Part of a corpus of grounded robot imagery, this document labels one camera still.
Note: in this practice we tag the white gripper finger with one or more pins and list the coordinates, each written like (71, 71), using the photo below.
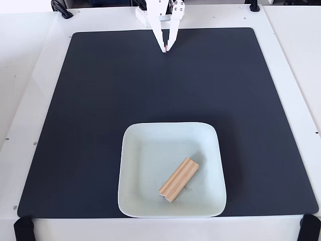
(176, 17)
(156, 20)

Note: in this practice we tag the grooved wooden block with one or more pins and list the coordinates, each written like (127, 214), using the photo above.
(179, 179)

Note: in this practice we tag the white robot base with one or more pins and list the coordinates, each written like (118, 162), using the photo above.
(141, 15)

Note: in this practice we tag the black clamp at robot base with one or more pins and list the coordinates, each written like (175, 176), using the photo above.
(141, 4)

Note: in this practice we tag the white square plate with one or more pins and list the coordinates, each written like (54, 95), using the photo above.
(148, 155)

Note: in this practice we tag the small black table clamp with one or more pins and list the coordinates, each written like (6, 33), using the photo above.
(255, 5)

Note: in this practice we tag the large black table clamp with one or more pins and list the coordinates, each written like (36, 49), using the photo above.
(61, 8)

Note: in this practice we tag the black rubber mat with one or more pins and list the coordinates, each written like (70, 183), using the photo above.
(87, 125)

